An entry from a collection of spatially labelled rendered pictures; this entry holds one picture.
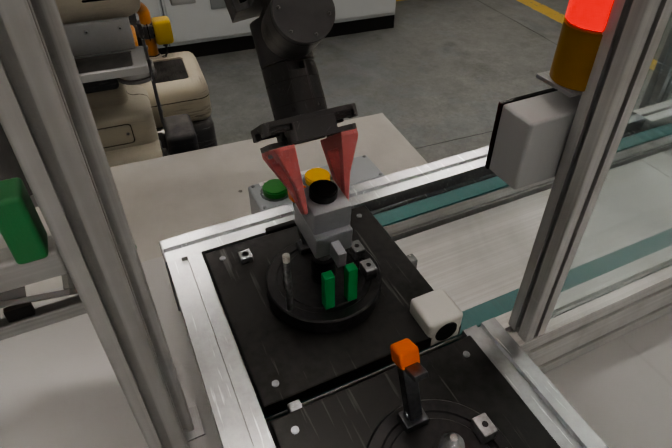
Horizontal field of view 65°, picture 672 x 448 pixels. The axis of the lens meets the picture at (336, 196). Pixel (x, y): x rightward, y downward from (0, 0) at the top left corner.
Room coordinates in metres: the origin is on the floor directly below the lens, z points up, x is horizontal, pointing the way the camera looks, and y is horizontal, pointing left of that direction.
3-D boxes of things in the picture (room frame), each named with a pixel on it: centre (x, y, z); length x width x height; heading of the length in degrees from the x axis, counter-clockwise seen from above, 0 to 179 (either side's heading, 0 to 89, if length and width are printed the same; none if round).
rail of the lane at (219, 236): (0.69, -0.17, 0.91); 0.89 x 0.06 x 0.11; 115
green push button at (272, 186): (0.64, 0.09, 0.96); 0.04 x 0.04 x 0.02
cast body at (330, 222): (0.43, 0.01, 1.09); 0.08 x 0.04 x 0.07; 25
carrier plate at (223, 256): (0.44, 0.01, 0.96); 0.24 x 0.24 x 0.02; 25
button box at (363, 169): (0.67, 0.03, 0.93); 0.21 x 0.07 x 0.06; 115
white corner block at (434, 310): (0.39, -0.12, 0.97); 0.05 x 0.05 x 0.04; 25
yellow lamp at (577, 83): (0.41, -0.21, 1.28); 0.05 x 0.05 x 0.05
